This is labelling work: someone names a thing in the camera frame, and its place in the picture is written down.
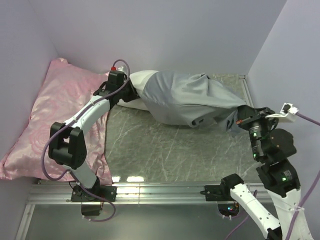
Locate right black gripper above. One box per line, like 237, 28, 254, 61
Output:
236, 100, 278, 159

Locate white pillow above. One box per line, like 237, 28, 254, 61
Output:
117, 70, 158, 111

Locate grey satin pillowcase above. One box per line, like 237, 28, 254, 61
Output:
139, 70, 246, 134

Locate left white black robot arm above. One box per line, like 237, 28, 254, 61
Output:
43, 67, 139, 201

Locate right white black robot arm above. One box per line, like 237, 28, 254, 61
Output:
220, 103, 313, 240

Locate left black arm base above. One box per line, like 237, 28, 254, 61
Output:
70, 182, 117, 222

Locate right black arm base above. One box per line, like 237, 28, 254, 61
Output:
200, 185, 240, 219

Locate pink satin rose pillow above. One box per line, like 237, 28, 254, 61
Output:
0, 58, 112, 185

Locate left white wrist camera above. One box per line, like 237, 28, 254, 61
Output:
110, 65, 127, 74

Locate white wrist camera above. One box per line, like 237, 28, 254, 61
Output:
265, 102, 299, 123
110, 65, 127, 74

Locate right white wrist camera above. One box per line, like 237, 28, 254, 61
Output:
265, 102, 299, 123

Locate aluminium mounting rail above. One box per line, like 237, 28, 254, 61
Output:
16, 181, 263, 240

